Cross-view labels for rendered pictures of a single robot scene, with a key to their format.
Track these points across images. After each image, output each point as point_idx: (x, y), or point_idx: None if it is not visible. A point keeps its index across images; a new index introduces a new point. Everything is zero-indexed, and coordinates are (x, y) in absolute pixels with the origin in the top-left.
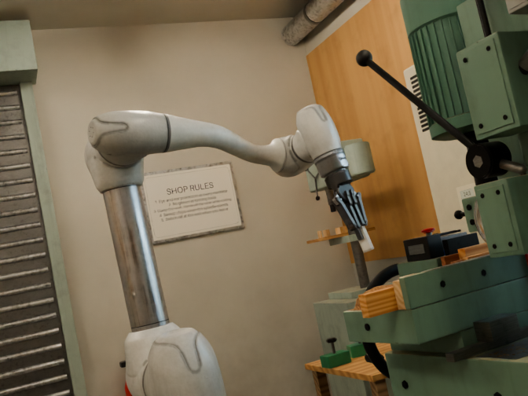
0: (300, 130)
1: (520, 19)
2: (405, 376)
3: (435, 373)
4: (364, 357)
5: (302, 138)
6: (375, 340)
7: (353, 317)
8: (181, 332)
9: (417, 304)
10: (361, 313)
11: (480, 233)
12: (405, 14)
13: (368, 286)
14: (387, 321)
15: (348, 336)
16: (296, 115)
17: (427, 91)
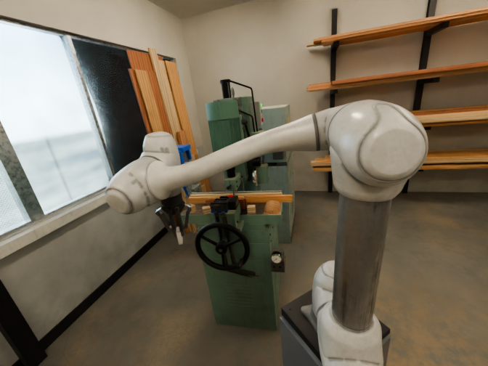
0: (176, 153)
1: (251, 127)
2: (269, 232)
3: None
4: (241, 266)
5: (176, 160)
6: (282, 215)
7: (281, 213)
8: (334, 263)
9: None
10: (281, 209)
11: (256, 182)
12: (234, 109)
13: (237, 229)
14: (282, 206)
15: (281, 222)
16: (168, 139)
17: (240, 140)
